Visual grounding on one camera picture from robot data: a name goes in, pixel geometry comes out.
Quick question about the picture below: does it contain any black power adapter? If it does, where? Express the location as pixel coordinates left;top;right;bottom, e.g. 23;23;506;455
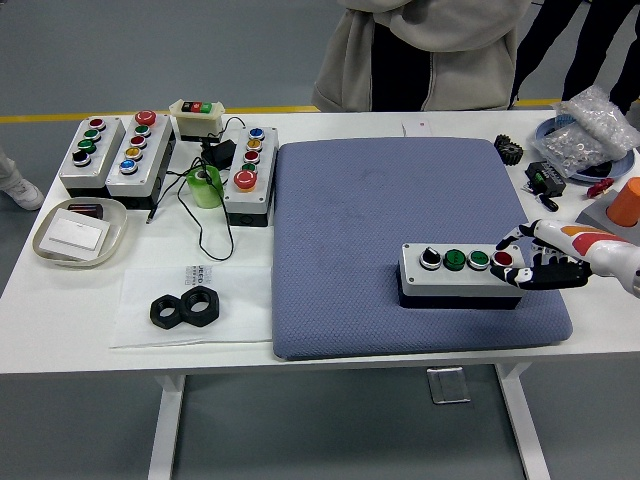
199;139;237;170

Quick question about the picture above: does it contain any green tape roll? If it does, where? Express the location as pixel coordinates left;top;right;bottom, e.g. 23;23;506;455
186;165;224;210

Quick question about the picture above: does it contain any bag of silver washers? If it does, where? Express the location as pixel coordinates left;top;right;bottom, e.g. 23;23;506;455
530;124;614;179

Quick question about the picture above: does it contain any blue plate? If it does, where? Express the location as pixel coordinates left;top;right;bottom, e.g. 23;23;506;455
534;117;637;184

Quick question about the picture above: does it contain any bubble wrap bag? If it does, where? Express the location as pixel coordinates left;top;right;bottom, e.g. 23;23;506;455
552;84;640;161

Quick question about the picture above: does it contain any grey block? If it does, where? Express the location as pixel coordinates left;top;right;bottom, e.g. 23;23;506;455
574;192;640;236

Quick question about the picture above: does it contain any orange cylinder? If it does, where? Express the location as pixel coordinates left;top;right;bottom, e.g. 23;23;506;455
606;177;640;229

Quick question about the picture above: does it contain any blue-grey padded mat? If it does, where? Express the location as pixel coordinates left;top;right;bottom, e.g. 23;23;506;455
271;137;574;362

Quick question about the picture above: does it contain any white wall switch plate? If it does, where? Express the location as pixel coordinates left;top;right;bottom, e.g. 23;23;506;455
39;208;112;262

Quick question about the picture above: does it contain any grey four-button box with selector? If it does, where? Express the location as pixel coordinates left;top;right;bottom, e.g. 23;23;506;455
397;242;526;311

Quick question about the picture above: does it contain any grey four-button control box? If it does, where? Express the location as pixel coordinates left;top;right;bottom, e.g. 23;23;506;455
58;115;126;199

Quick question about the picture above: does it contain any clear printed plastic bag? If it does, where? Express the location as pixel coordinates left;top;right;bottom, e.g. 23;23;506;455
108;264;274;350

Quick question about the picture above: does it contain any black gear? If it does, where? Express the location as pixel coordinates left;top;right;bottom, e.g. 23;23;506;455
493;133;525;166

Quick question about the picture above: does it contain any grey six-button control box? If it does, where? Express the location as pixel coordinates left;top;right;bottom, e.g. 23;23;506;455
105;109;176;210

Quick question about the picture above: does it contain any person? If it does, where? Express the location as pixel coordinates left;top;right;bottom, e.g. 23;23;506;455
310;0;530;114
0;144;46;211
507;0;640;114

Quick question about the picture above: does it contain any dark brown block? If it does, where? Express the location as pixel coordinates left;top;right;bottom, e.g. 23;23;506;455
67;202;106;221

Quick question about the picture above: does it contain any clear plastic bracket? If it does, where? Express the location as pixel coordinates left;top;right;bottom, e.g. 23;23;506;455
426;366;473;405

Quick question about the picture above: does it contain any white shallow tray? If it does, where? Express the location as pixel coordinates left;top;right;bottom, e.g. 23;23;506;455
32;197;130;270

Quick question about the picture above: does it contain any cream three-button switch box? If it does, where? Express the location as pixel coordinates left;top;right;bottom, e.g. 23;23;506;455
168;98;227;143

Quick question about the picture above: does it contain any large black hex nut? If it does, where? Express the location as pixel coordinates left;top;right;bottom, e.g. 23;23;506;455
179;285;222;329

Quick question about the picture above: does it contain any small black hex nut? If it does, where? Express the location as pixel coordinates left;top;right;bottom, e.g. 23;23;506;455
149;294;187;330

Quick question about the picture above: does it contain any black module with green terminals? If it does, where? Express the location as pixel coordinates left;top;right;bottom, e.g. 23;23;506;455
523;160;568;197

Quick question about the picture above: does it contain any grey five-button control box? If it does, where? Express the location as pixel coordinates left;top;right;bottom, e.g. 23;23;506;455
222;125;280;229

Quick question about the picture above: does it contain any white table leg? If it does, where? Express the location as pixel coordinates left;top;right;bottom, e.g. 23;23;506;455
147;372;187;480
494;362;551;480

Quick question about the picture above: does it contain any thin black cable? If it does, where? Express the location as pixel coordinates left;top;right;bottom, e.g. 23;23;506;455
145;115;246;262

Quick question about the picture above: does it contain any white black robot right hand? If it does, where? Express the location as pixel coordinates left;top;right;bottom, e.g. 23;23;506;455
488;218;640;294

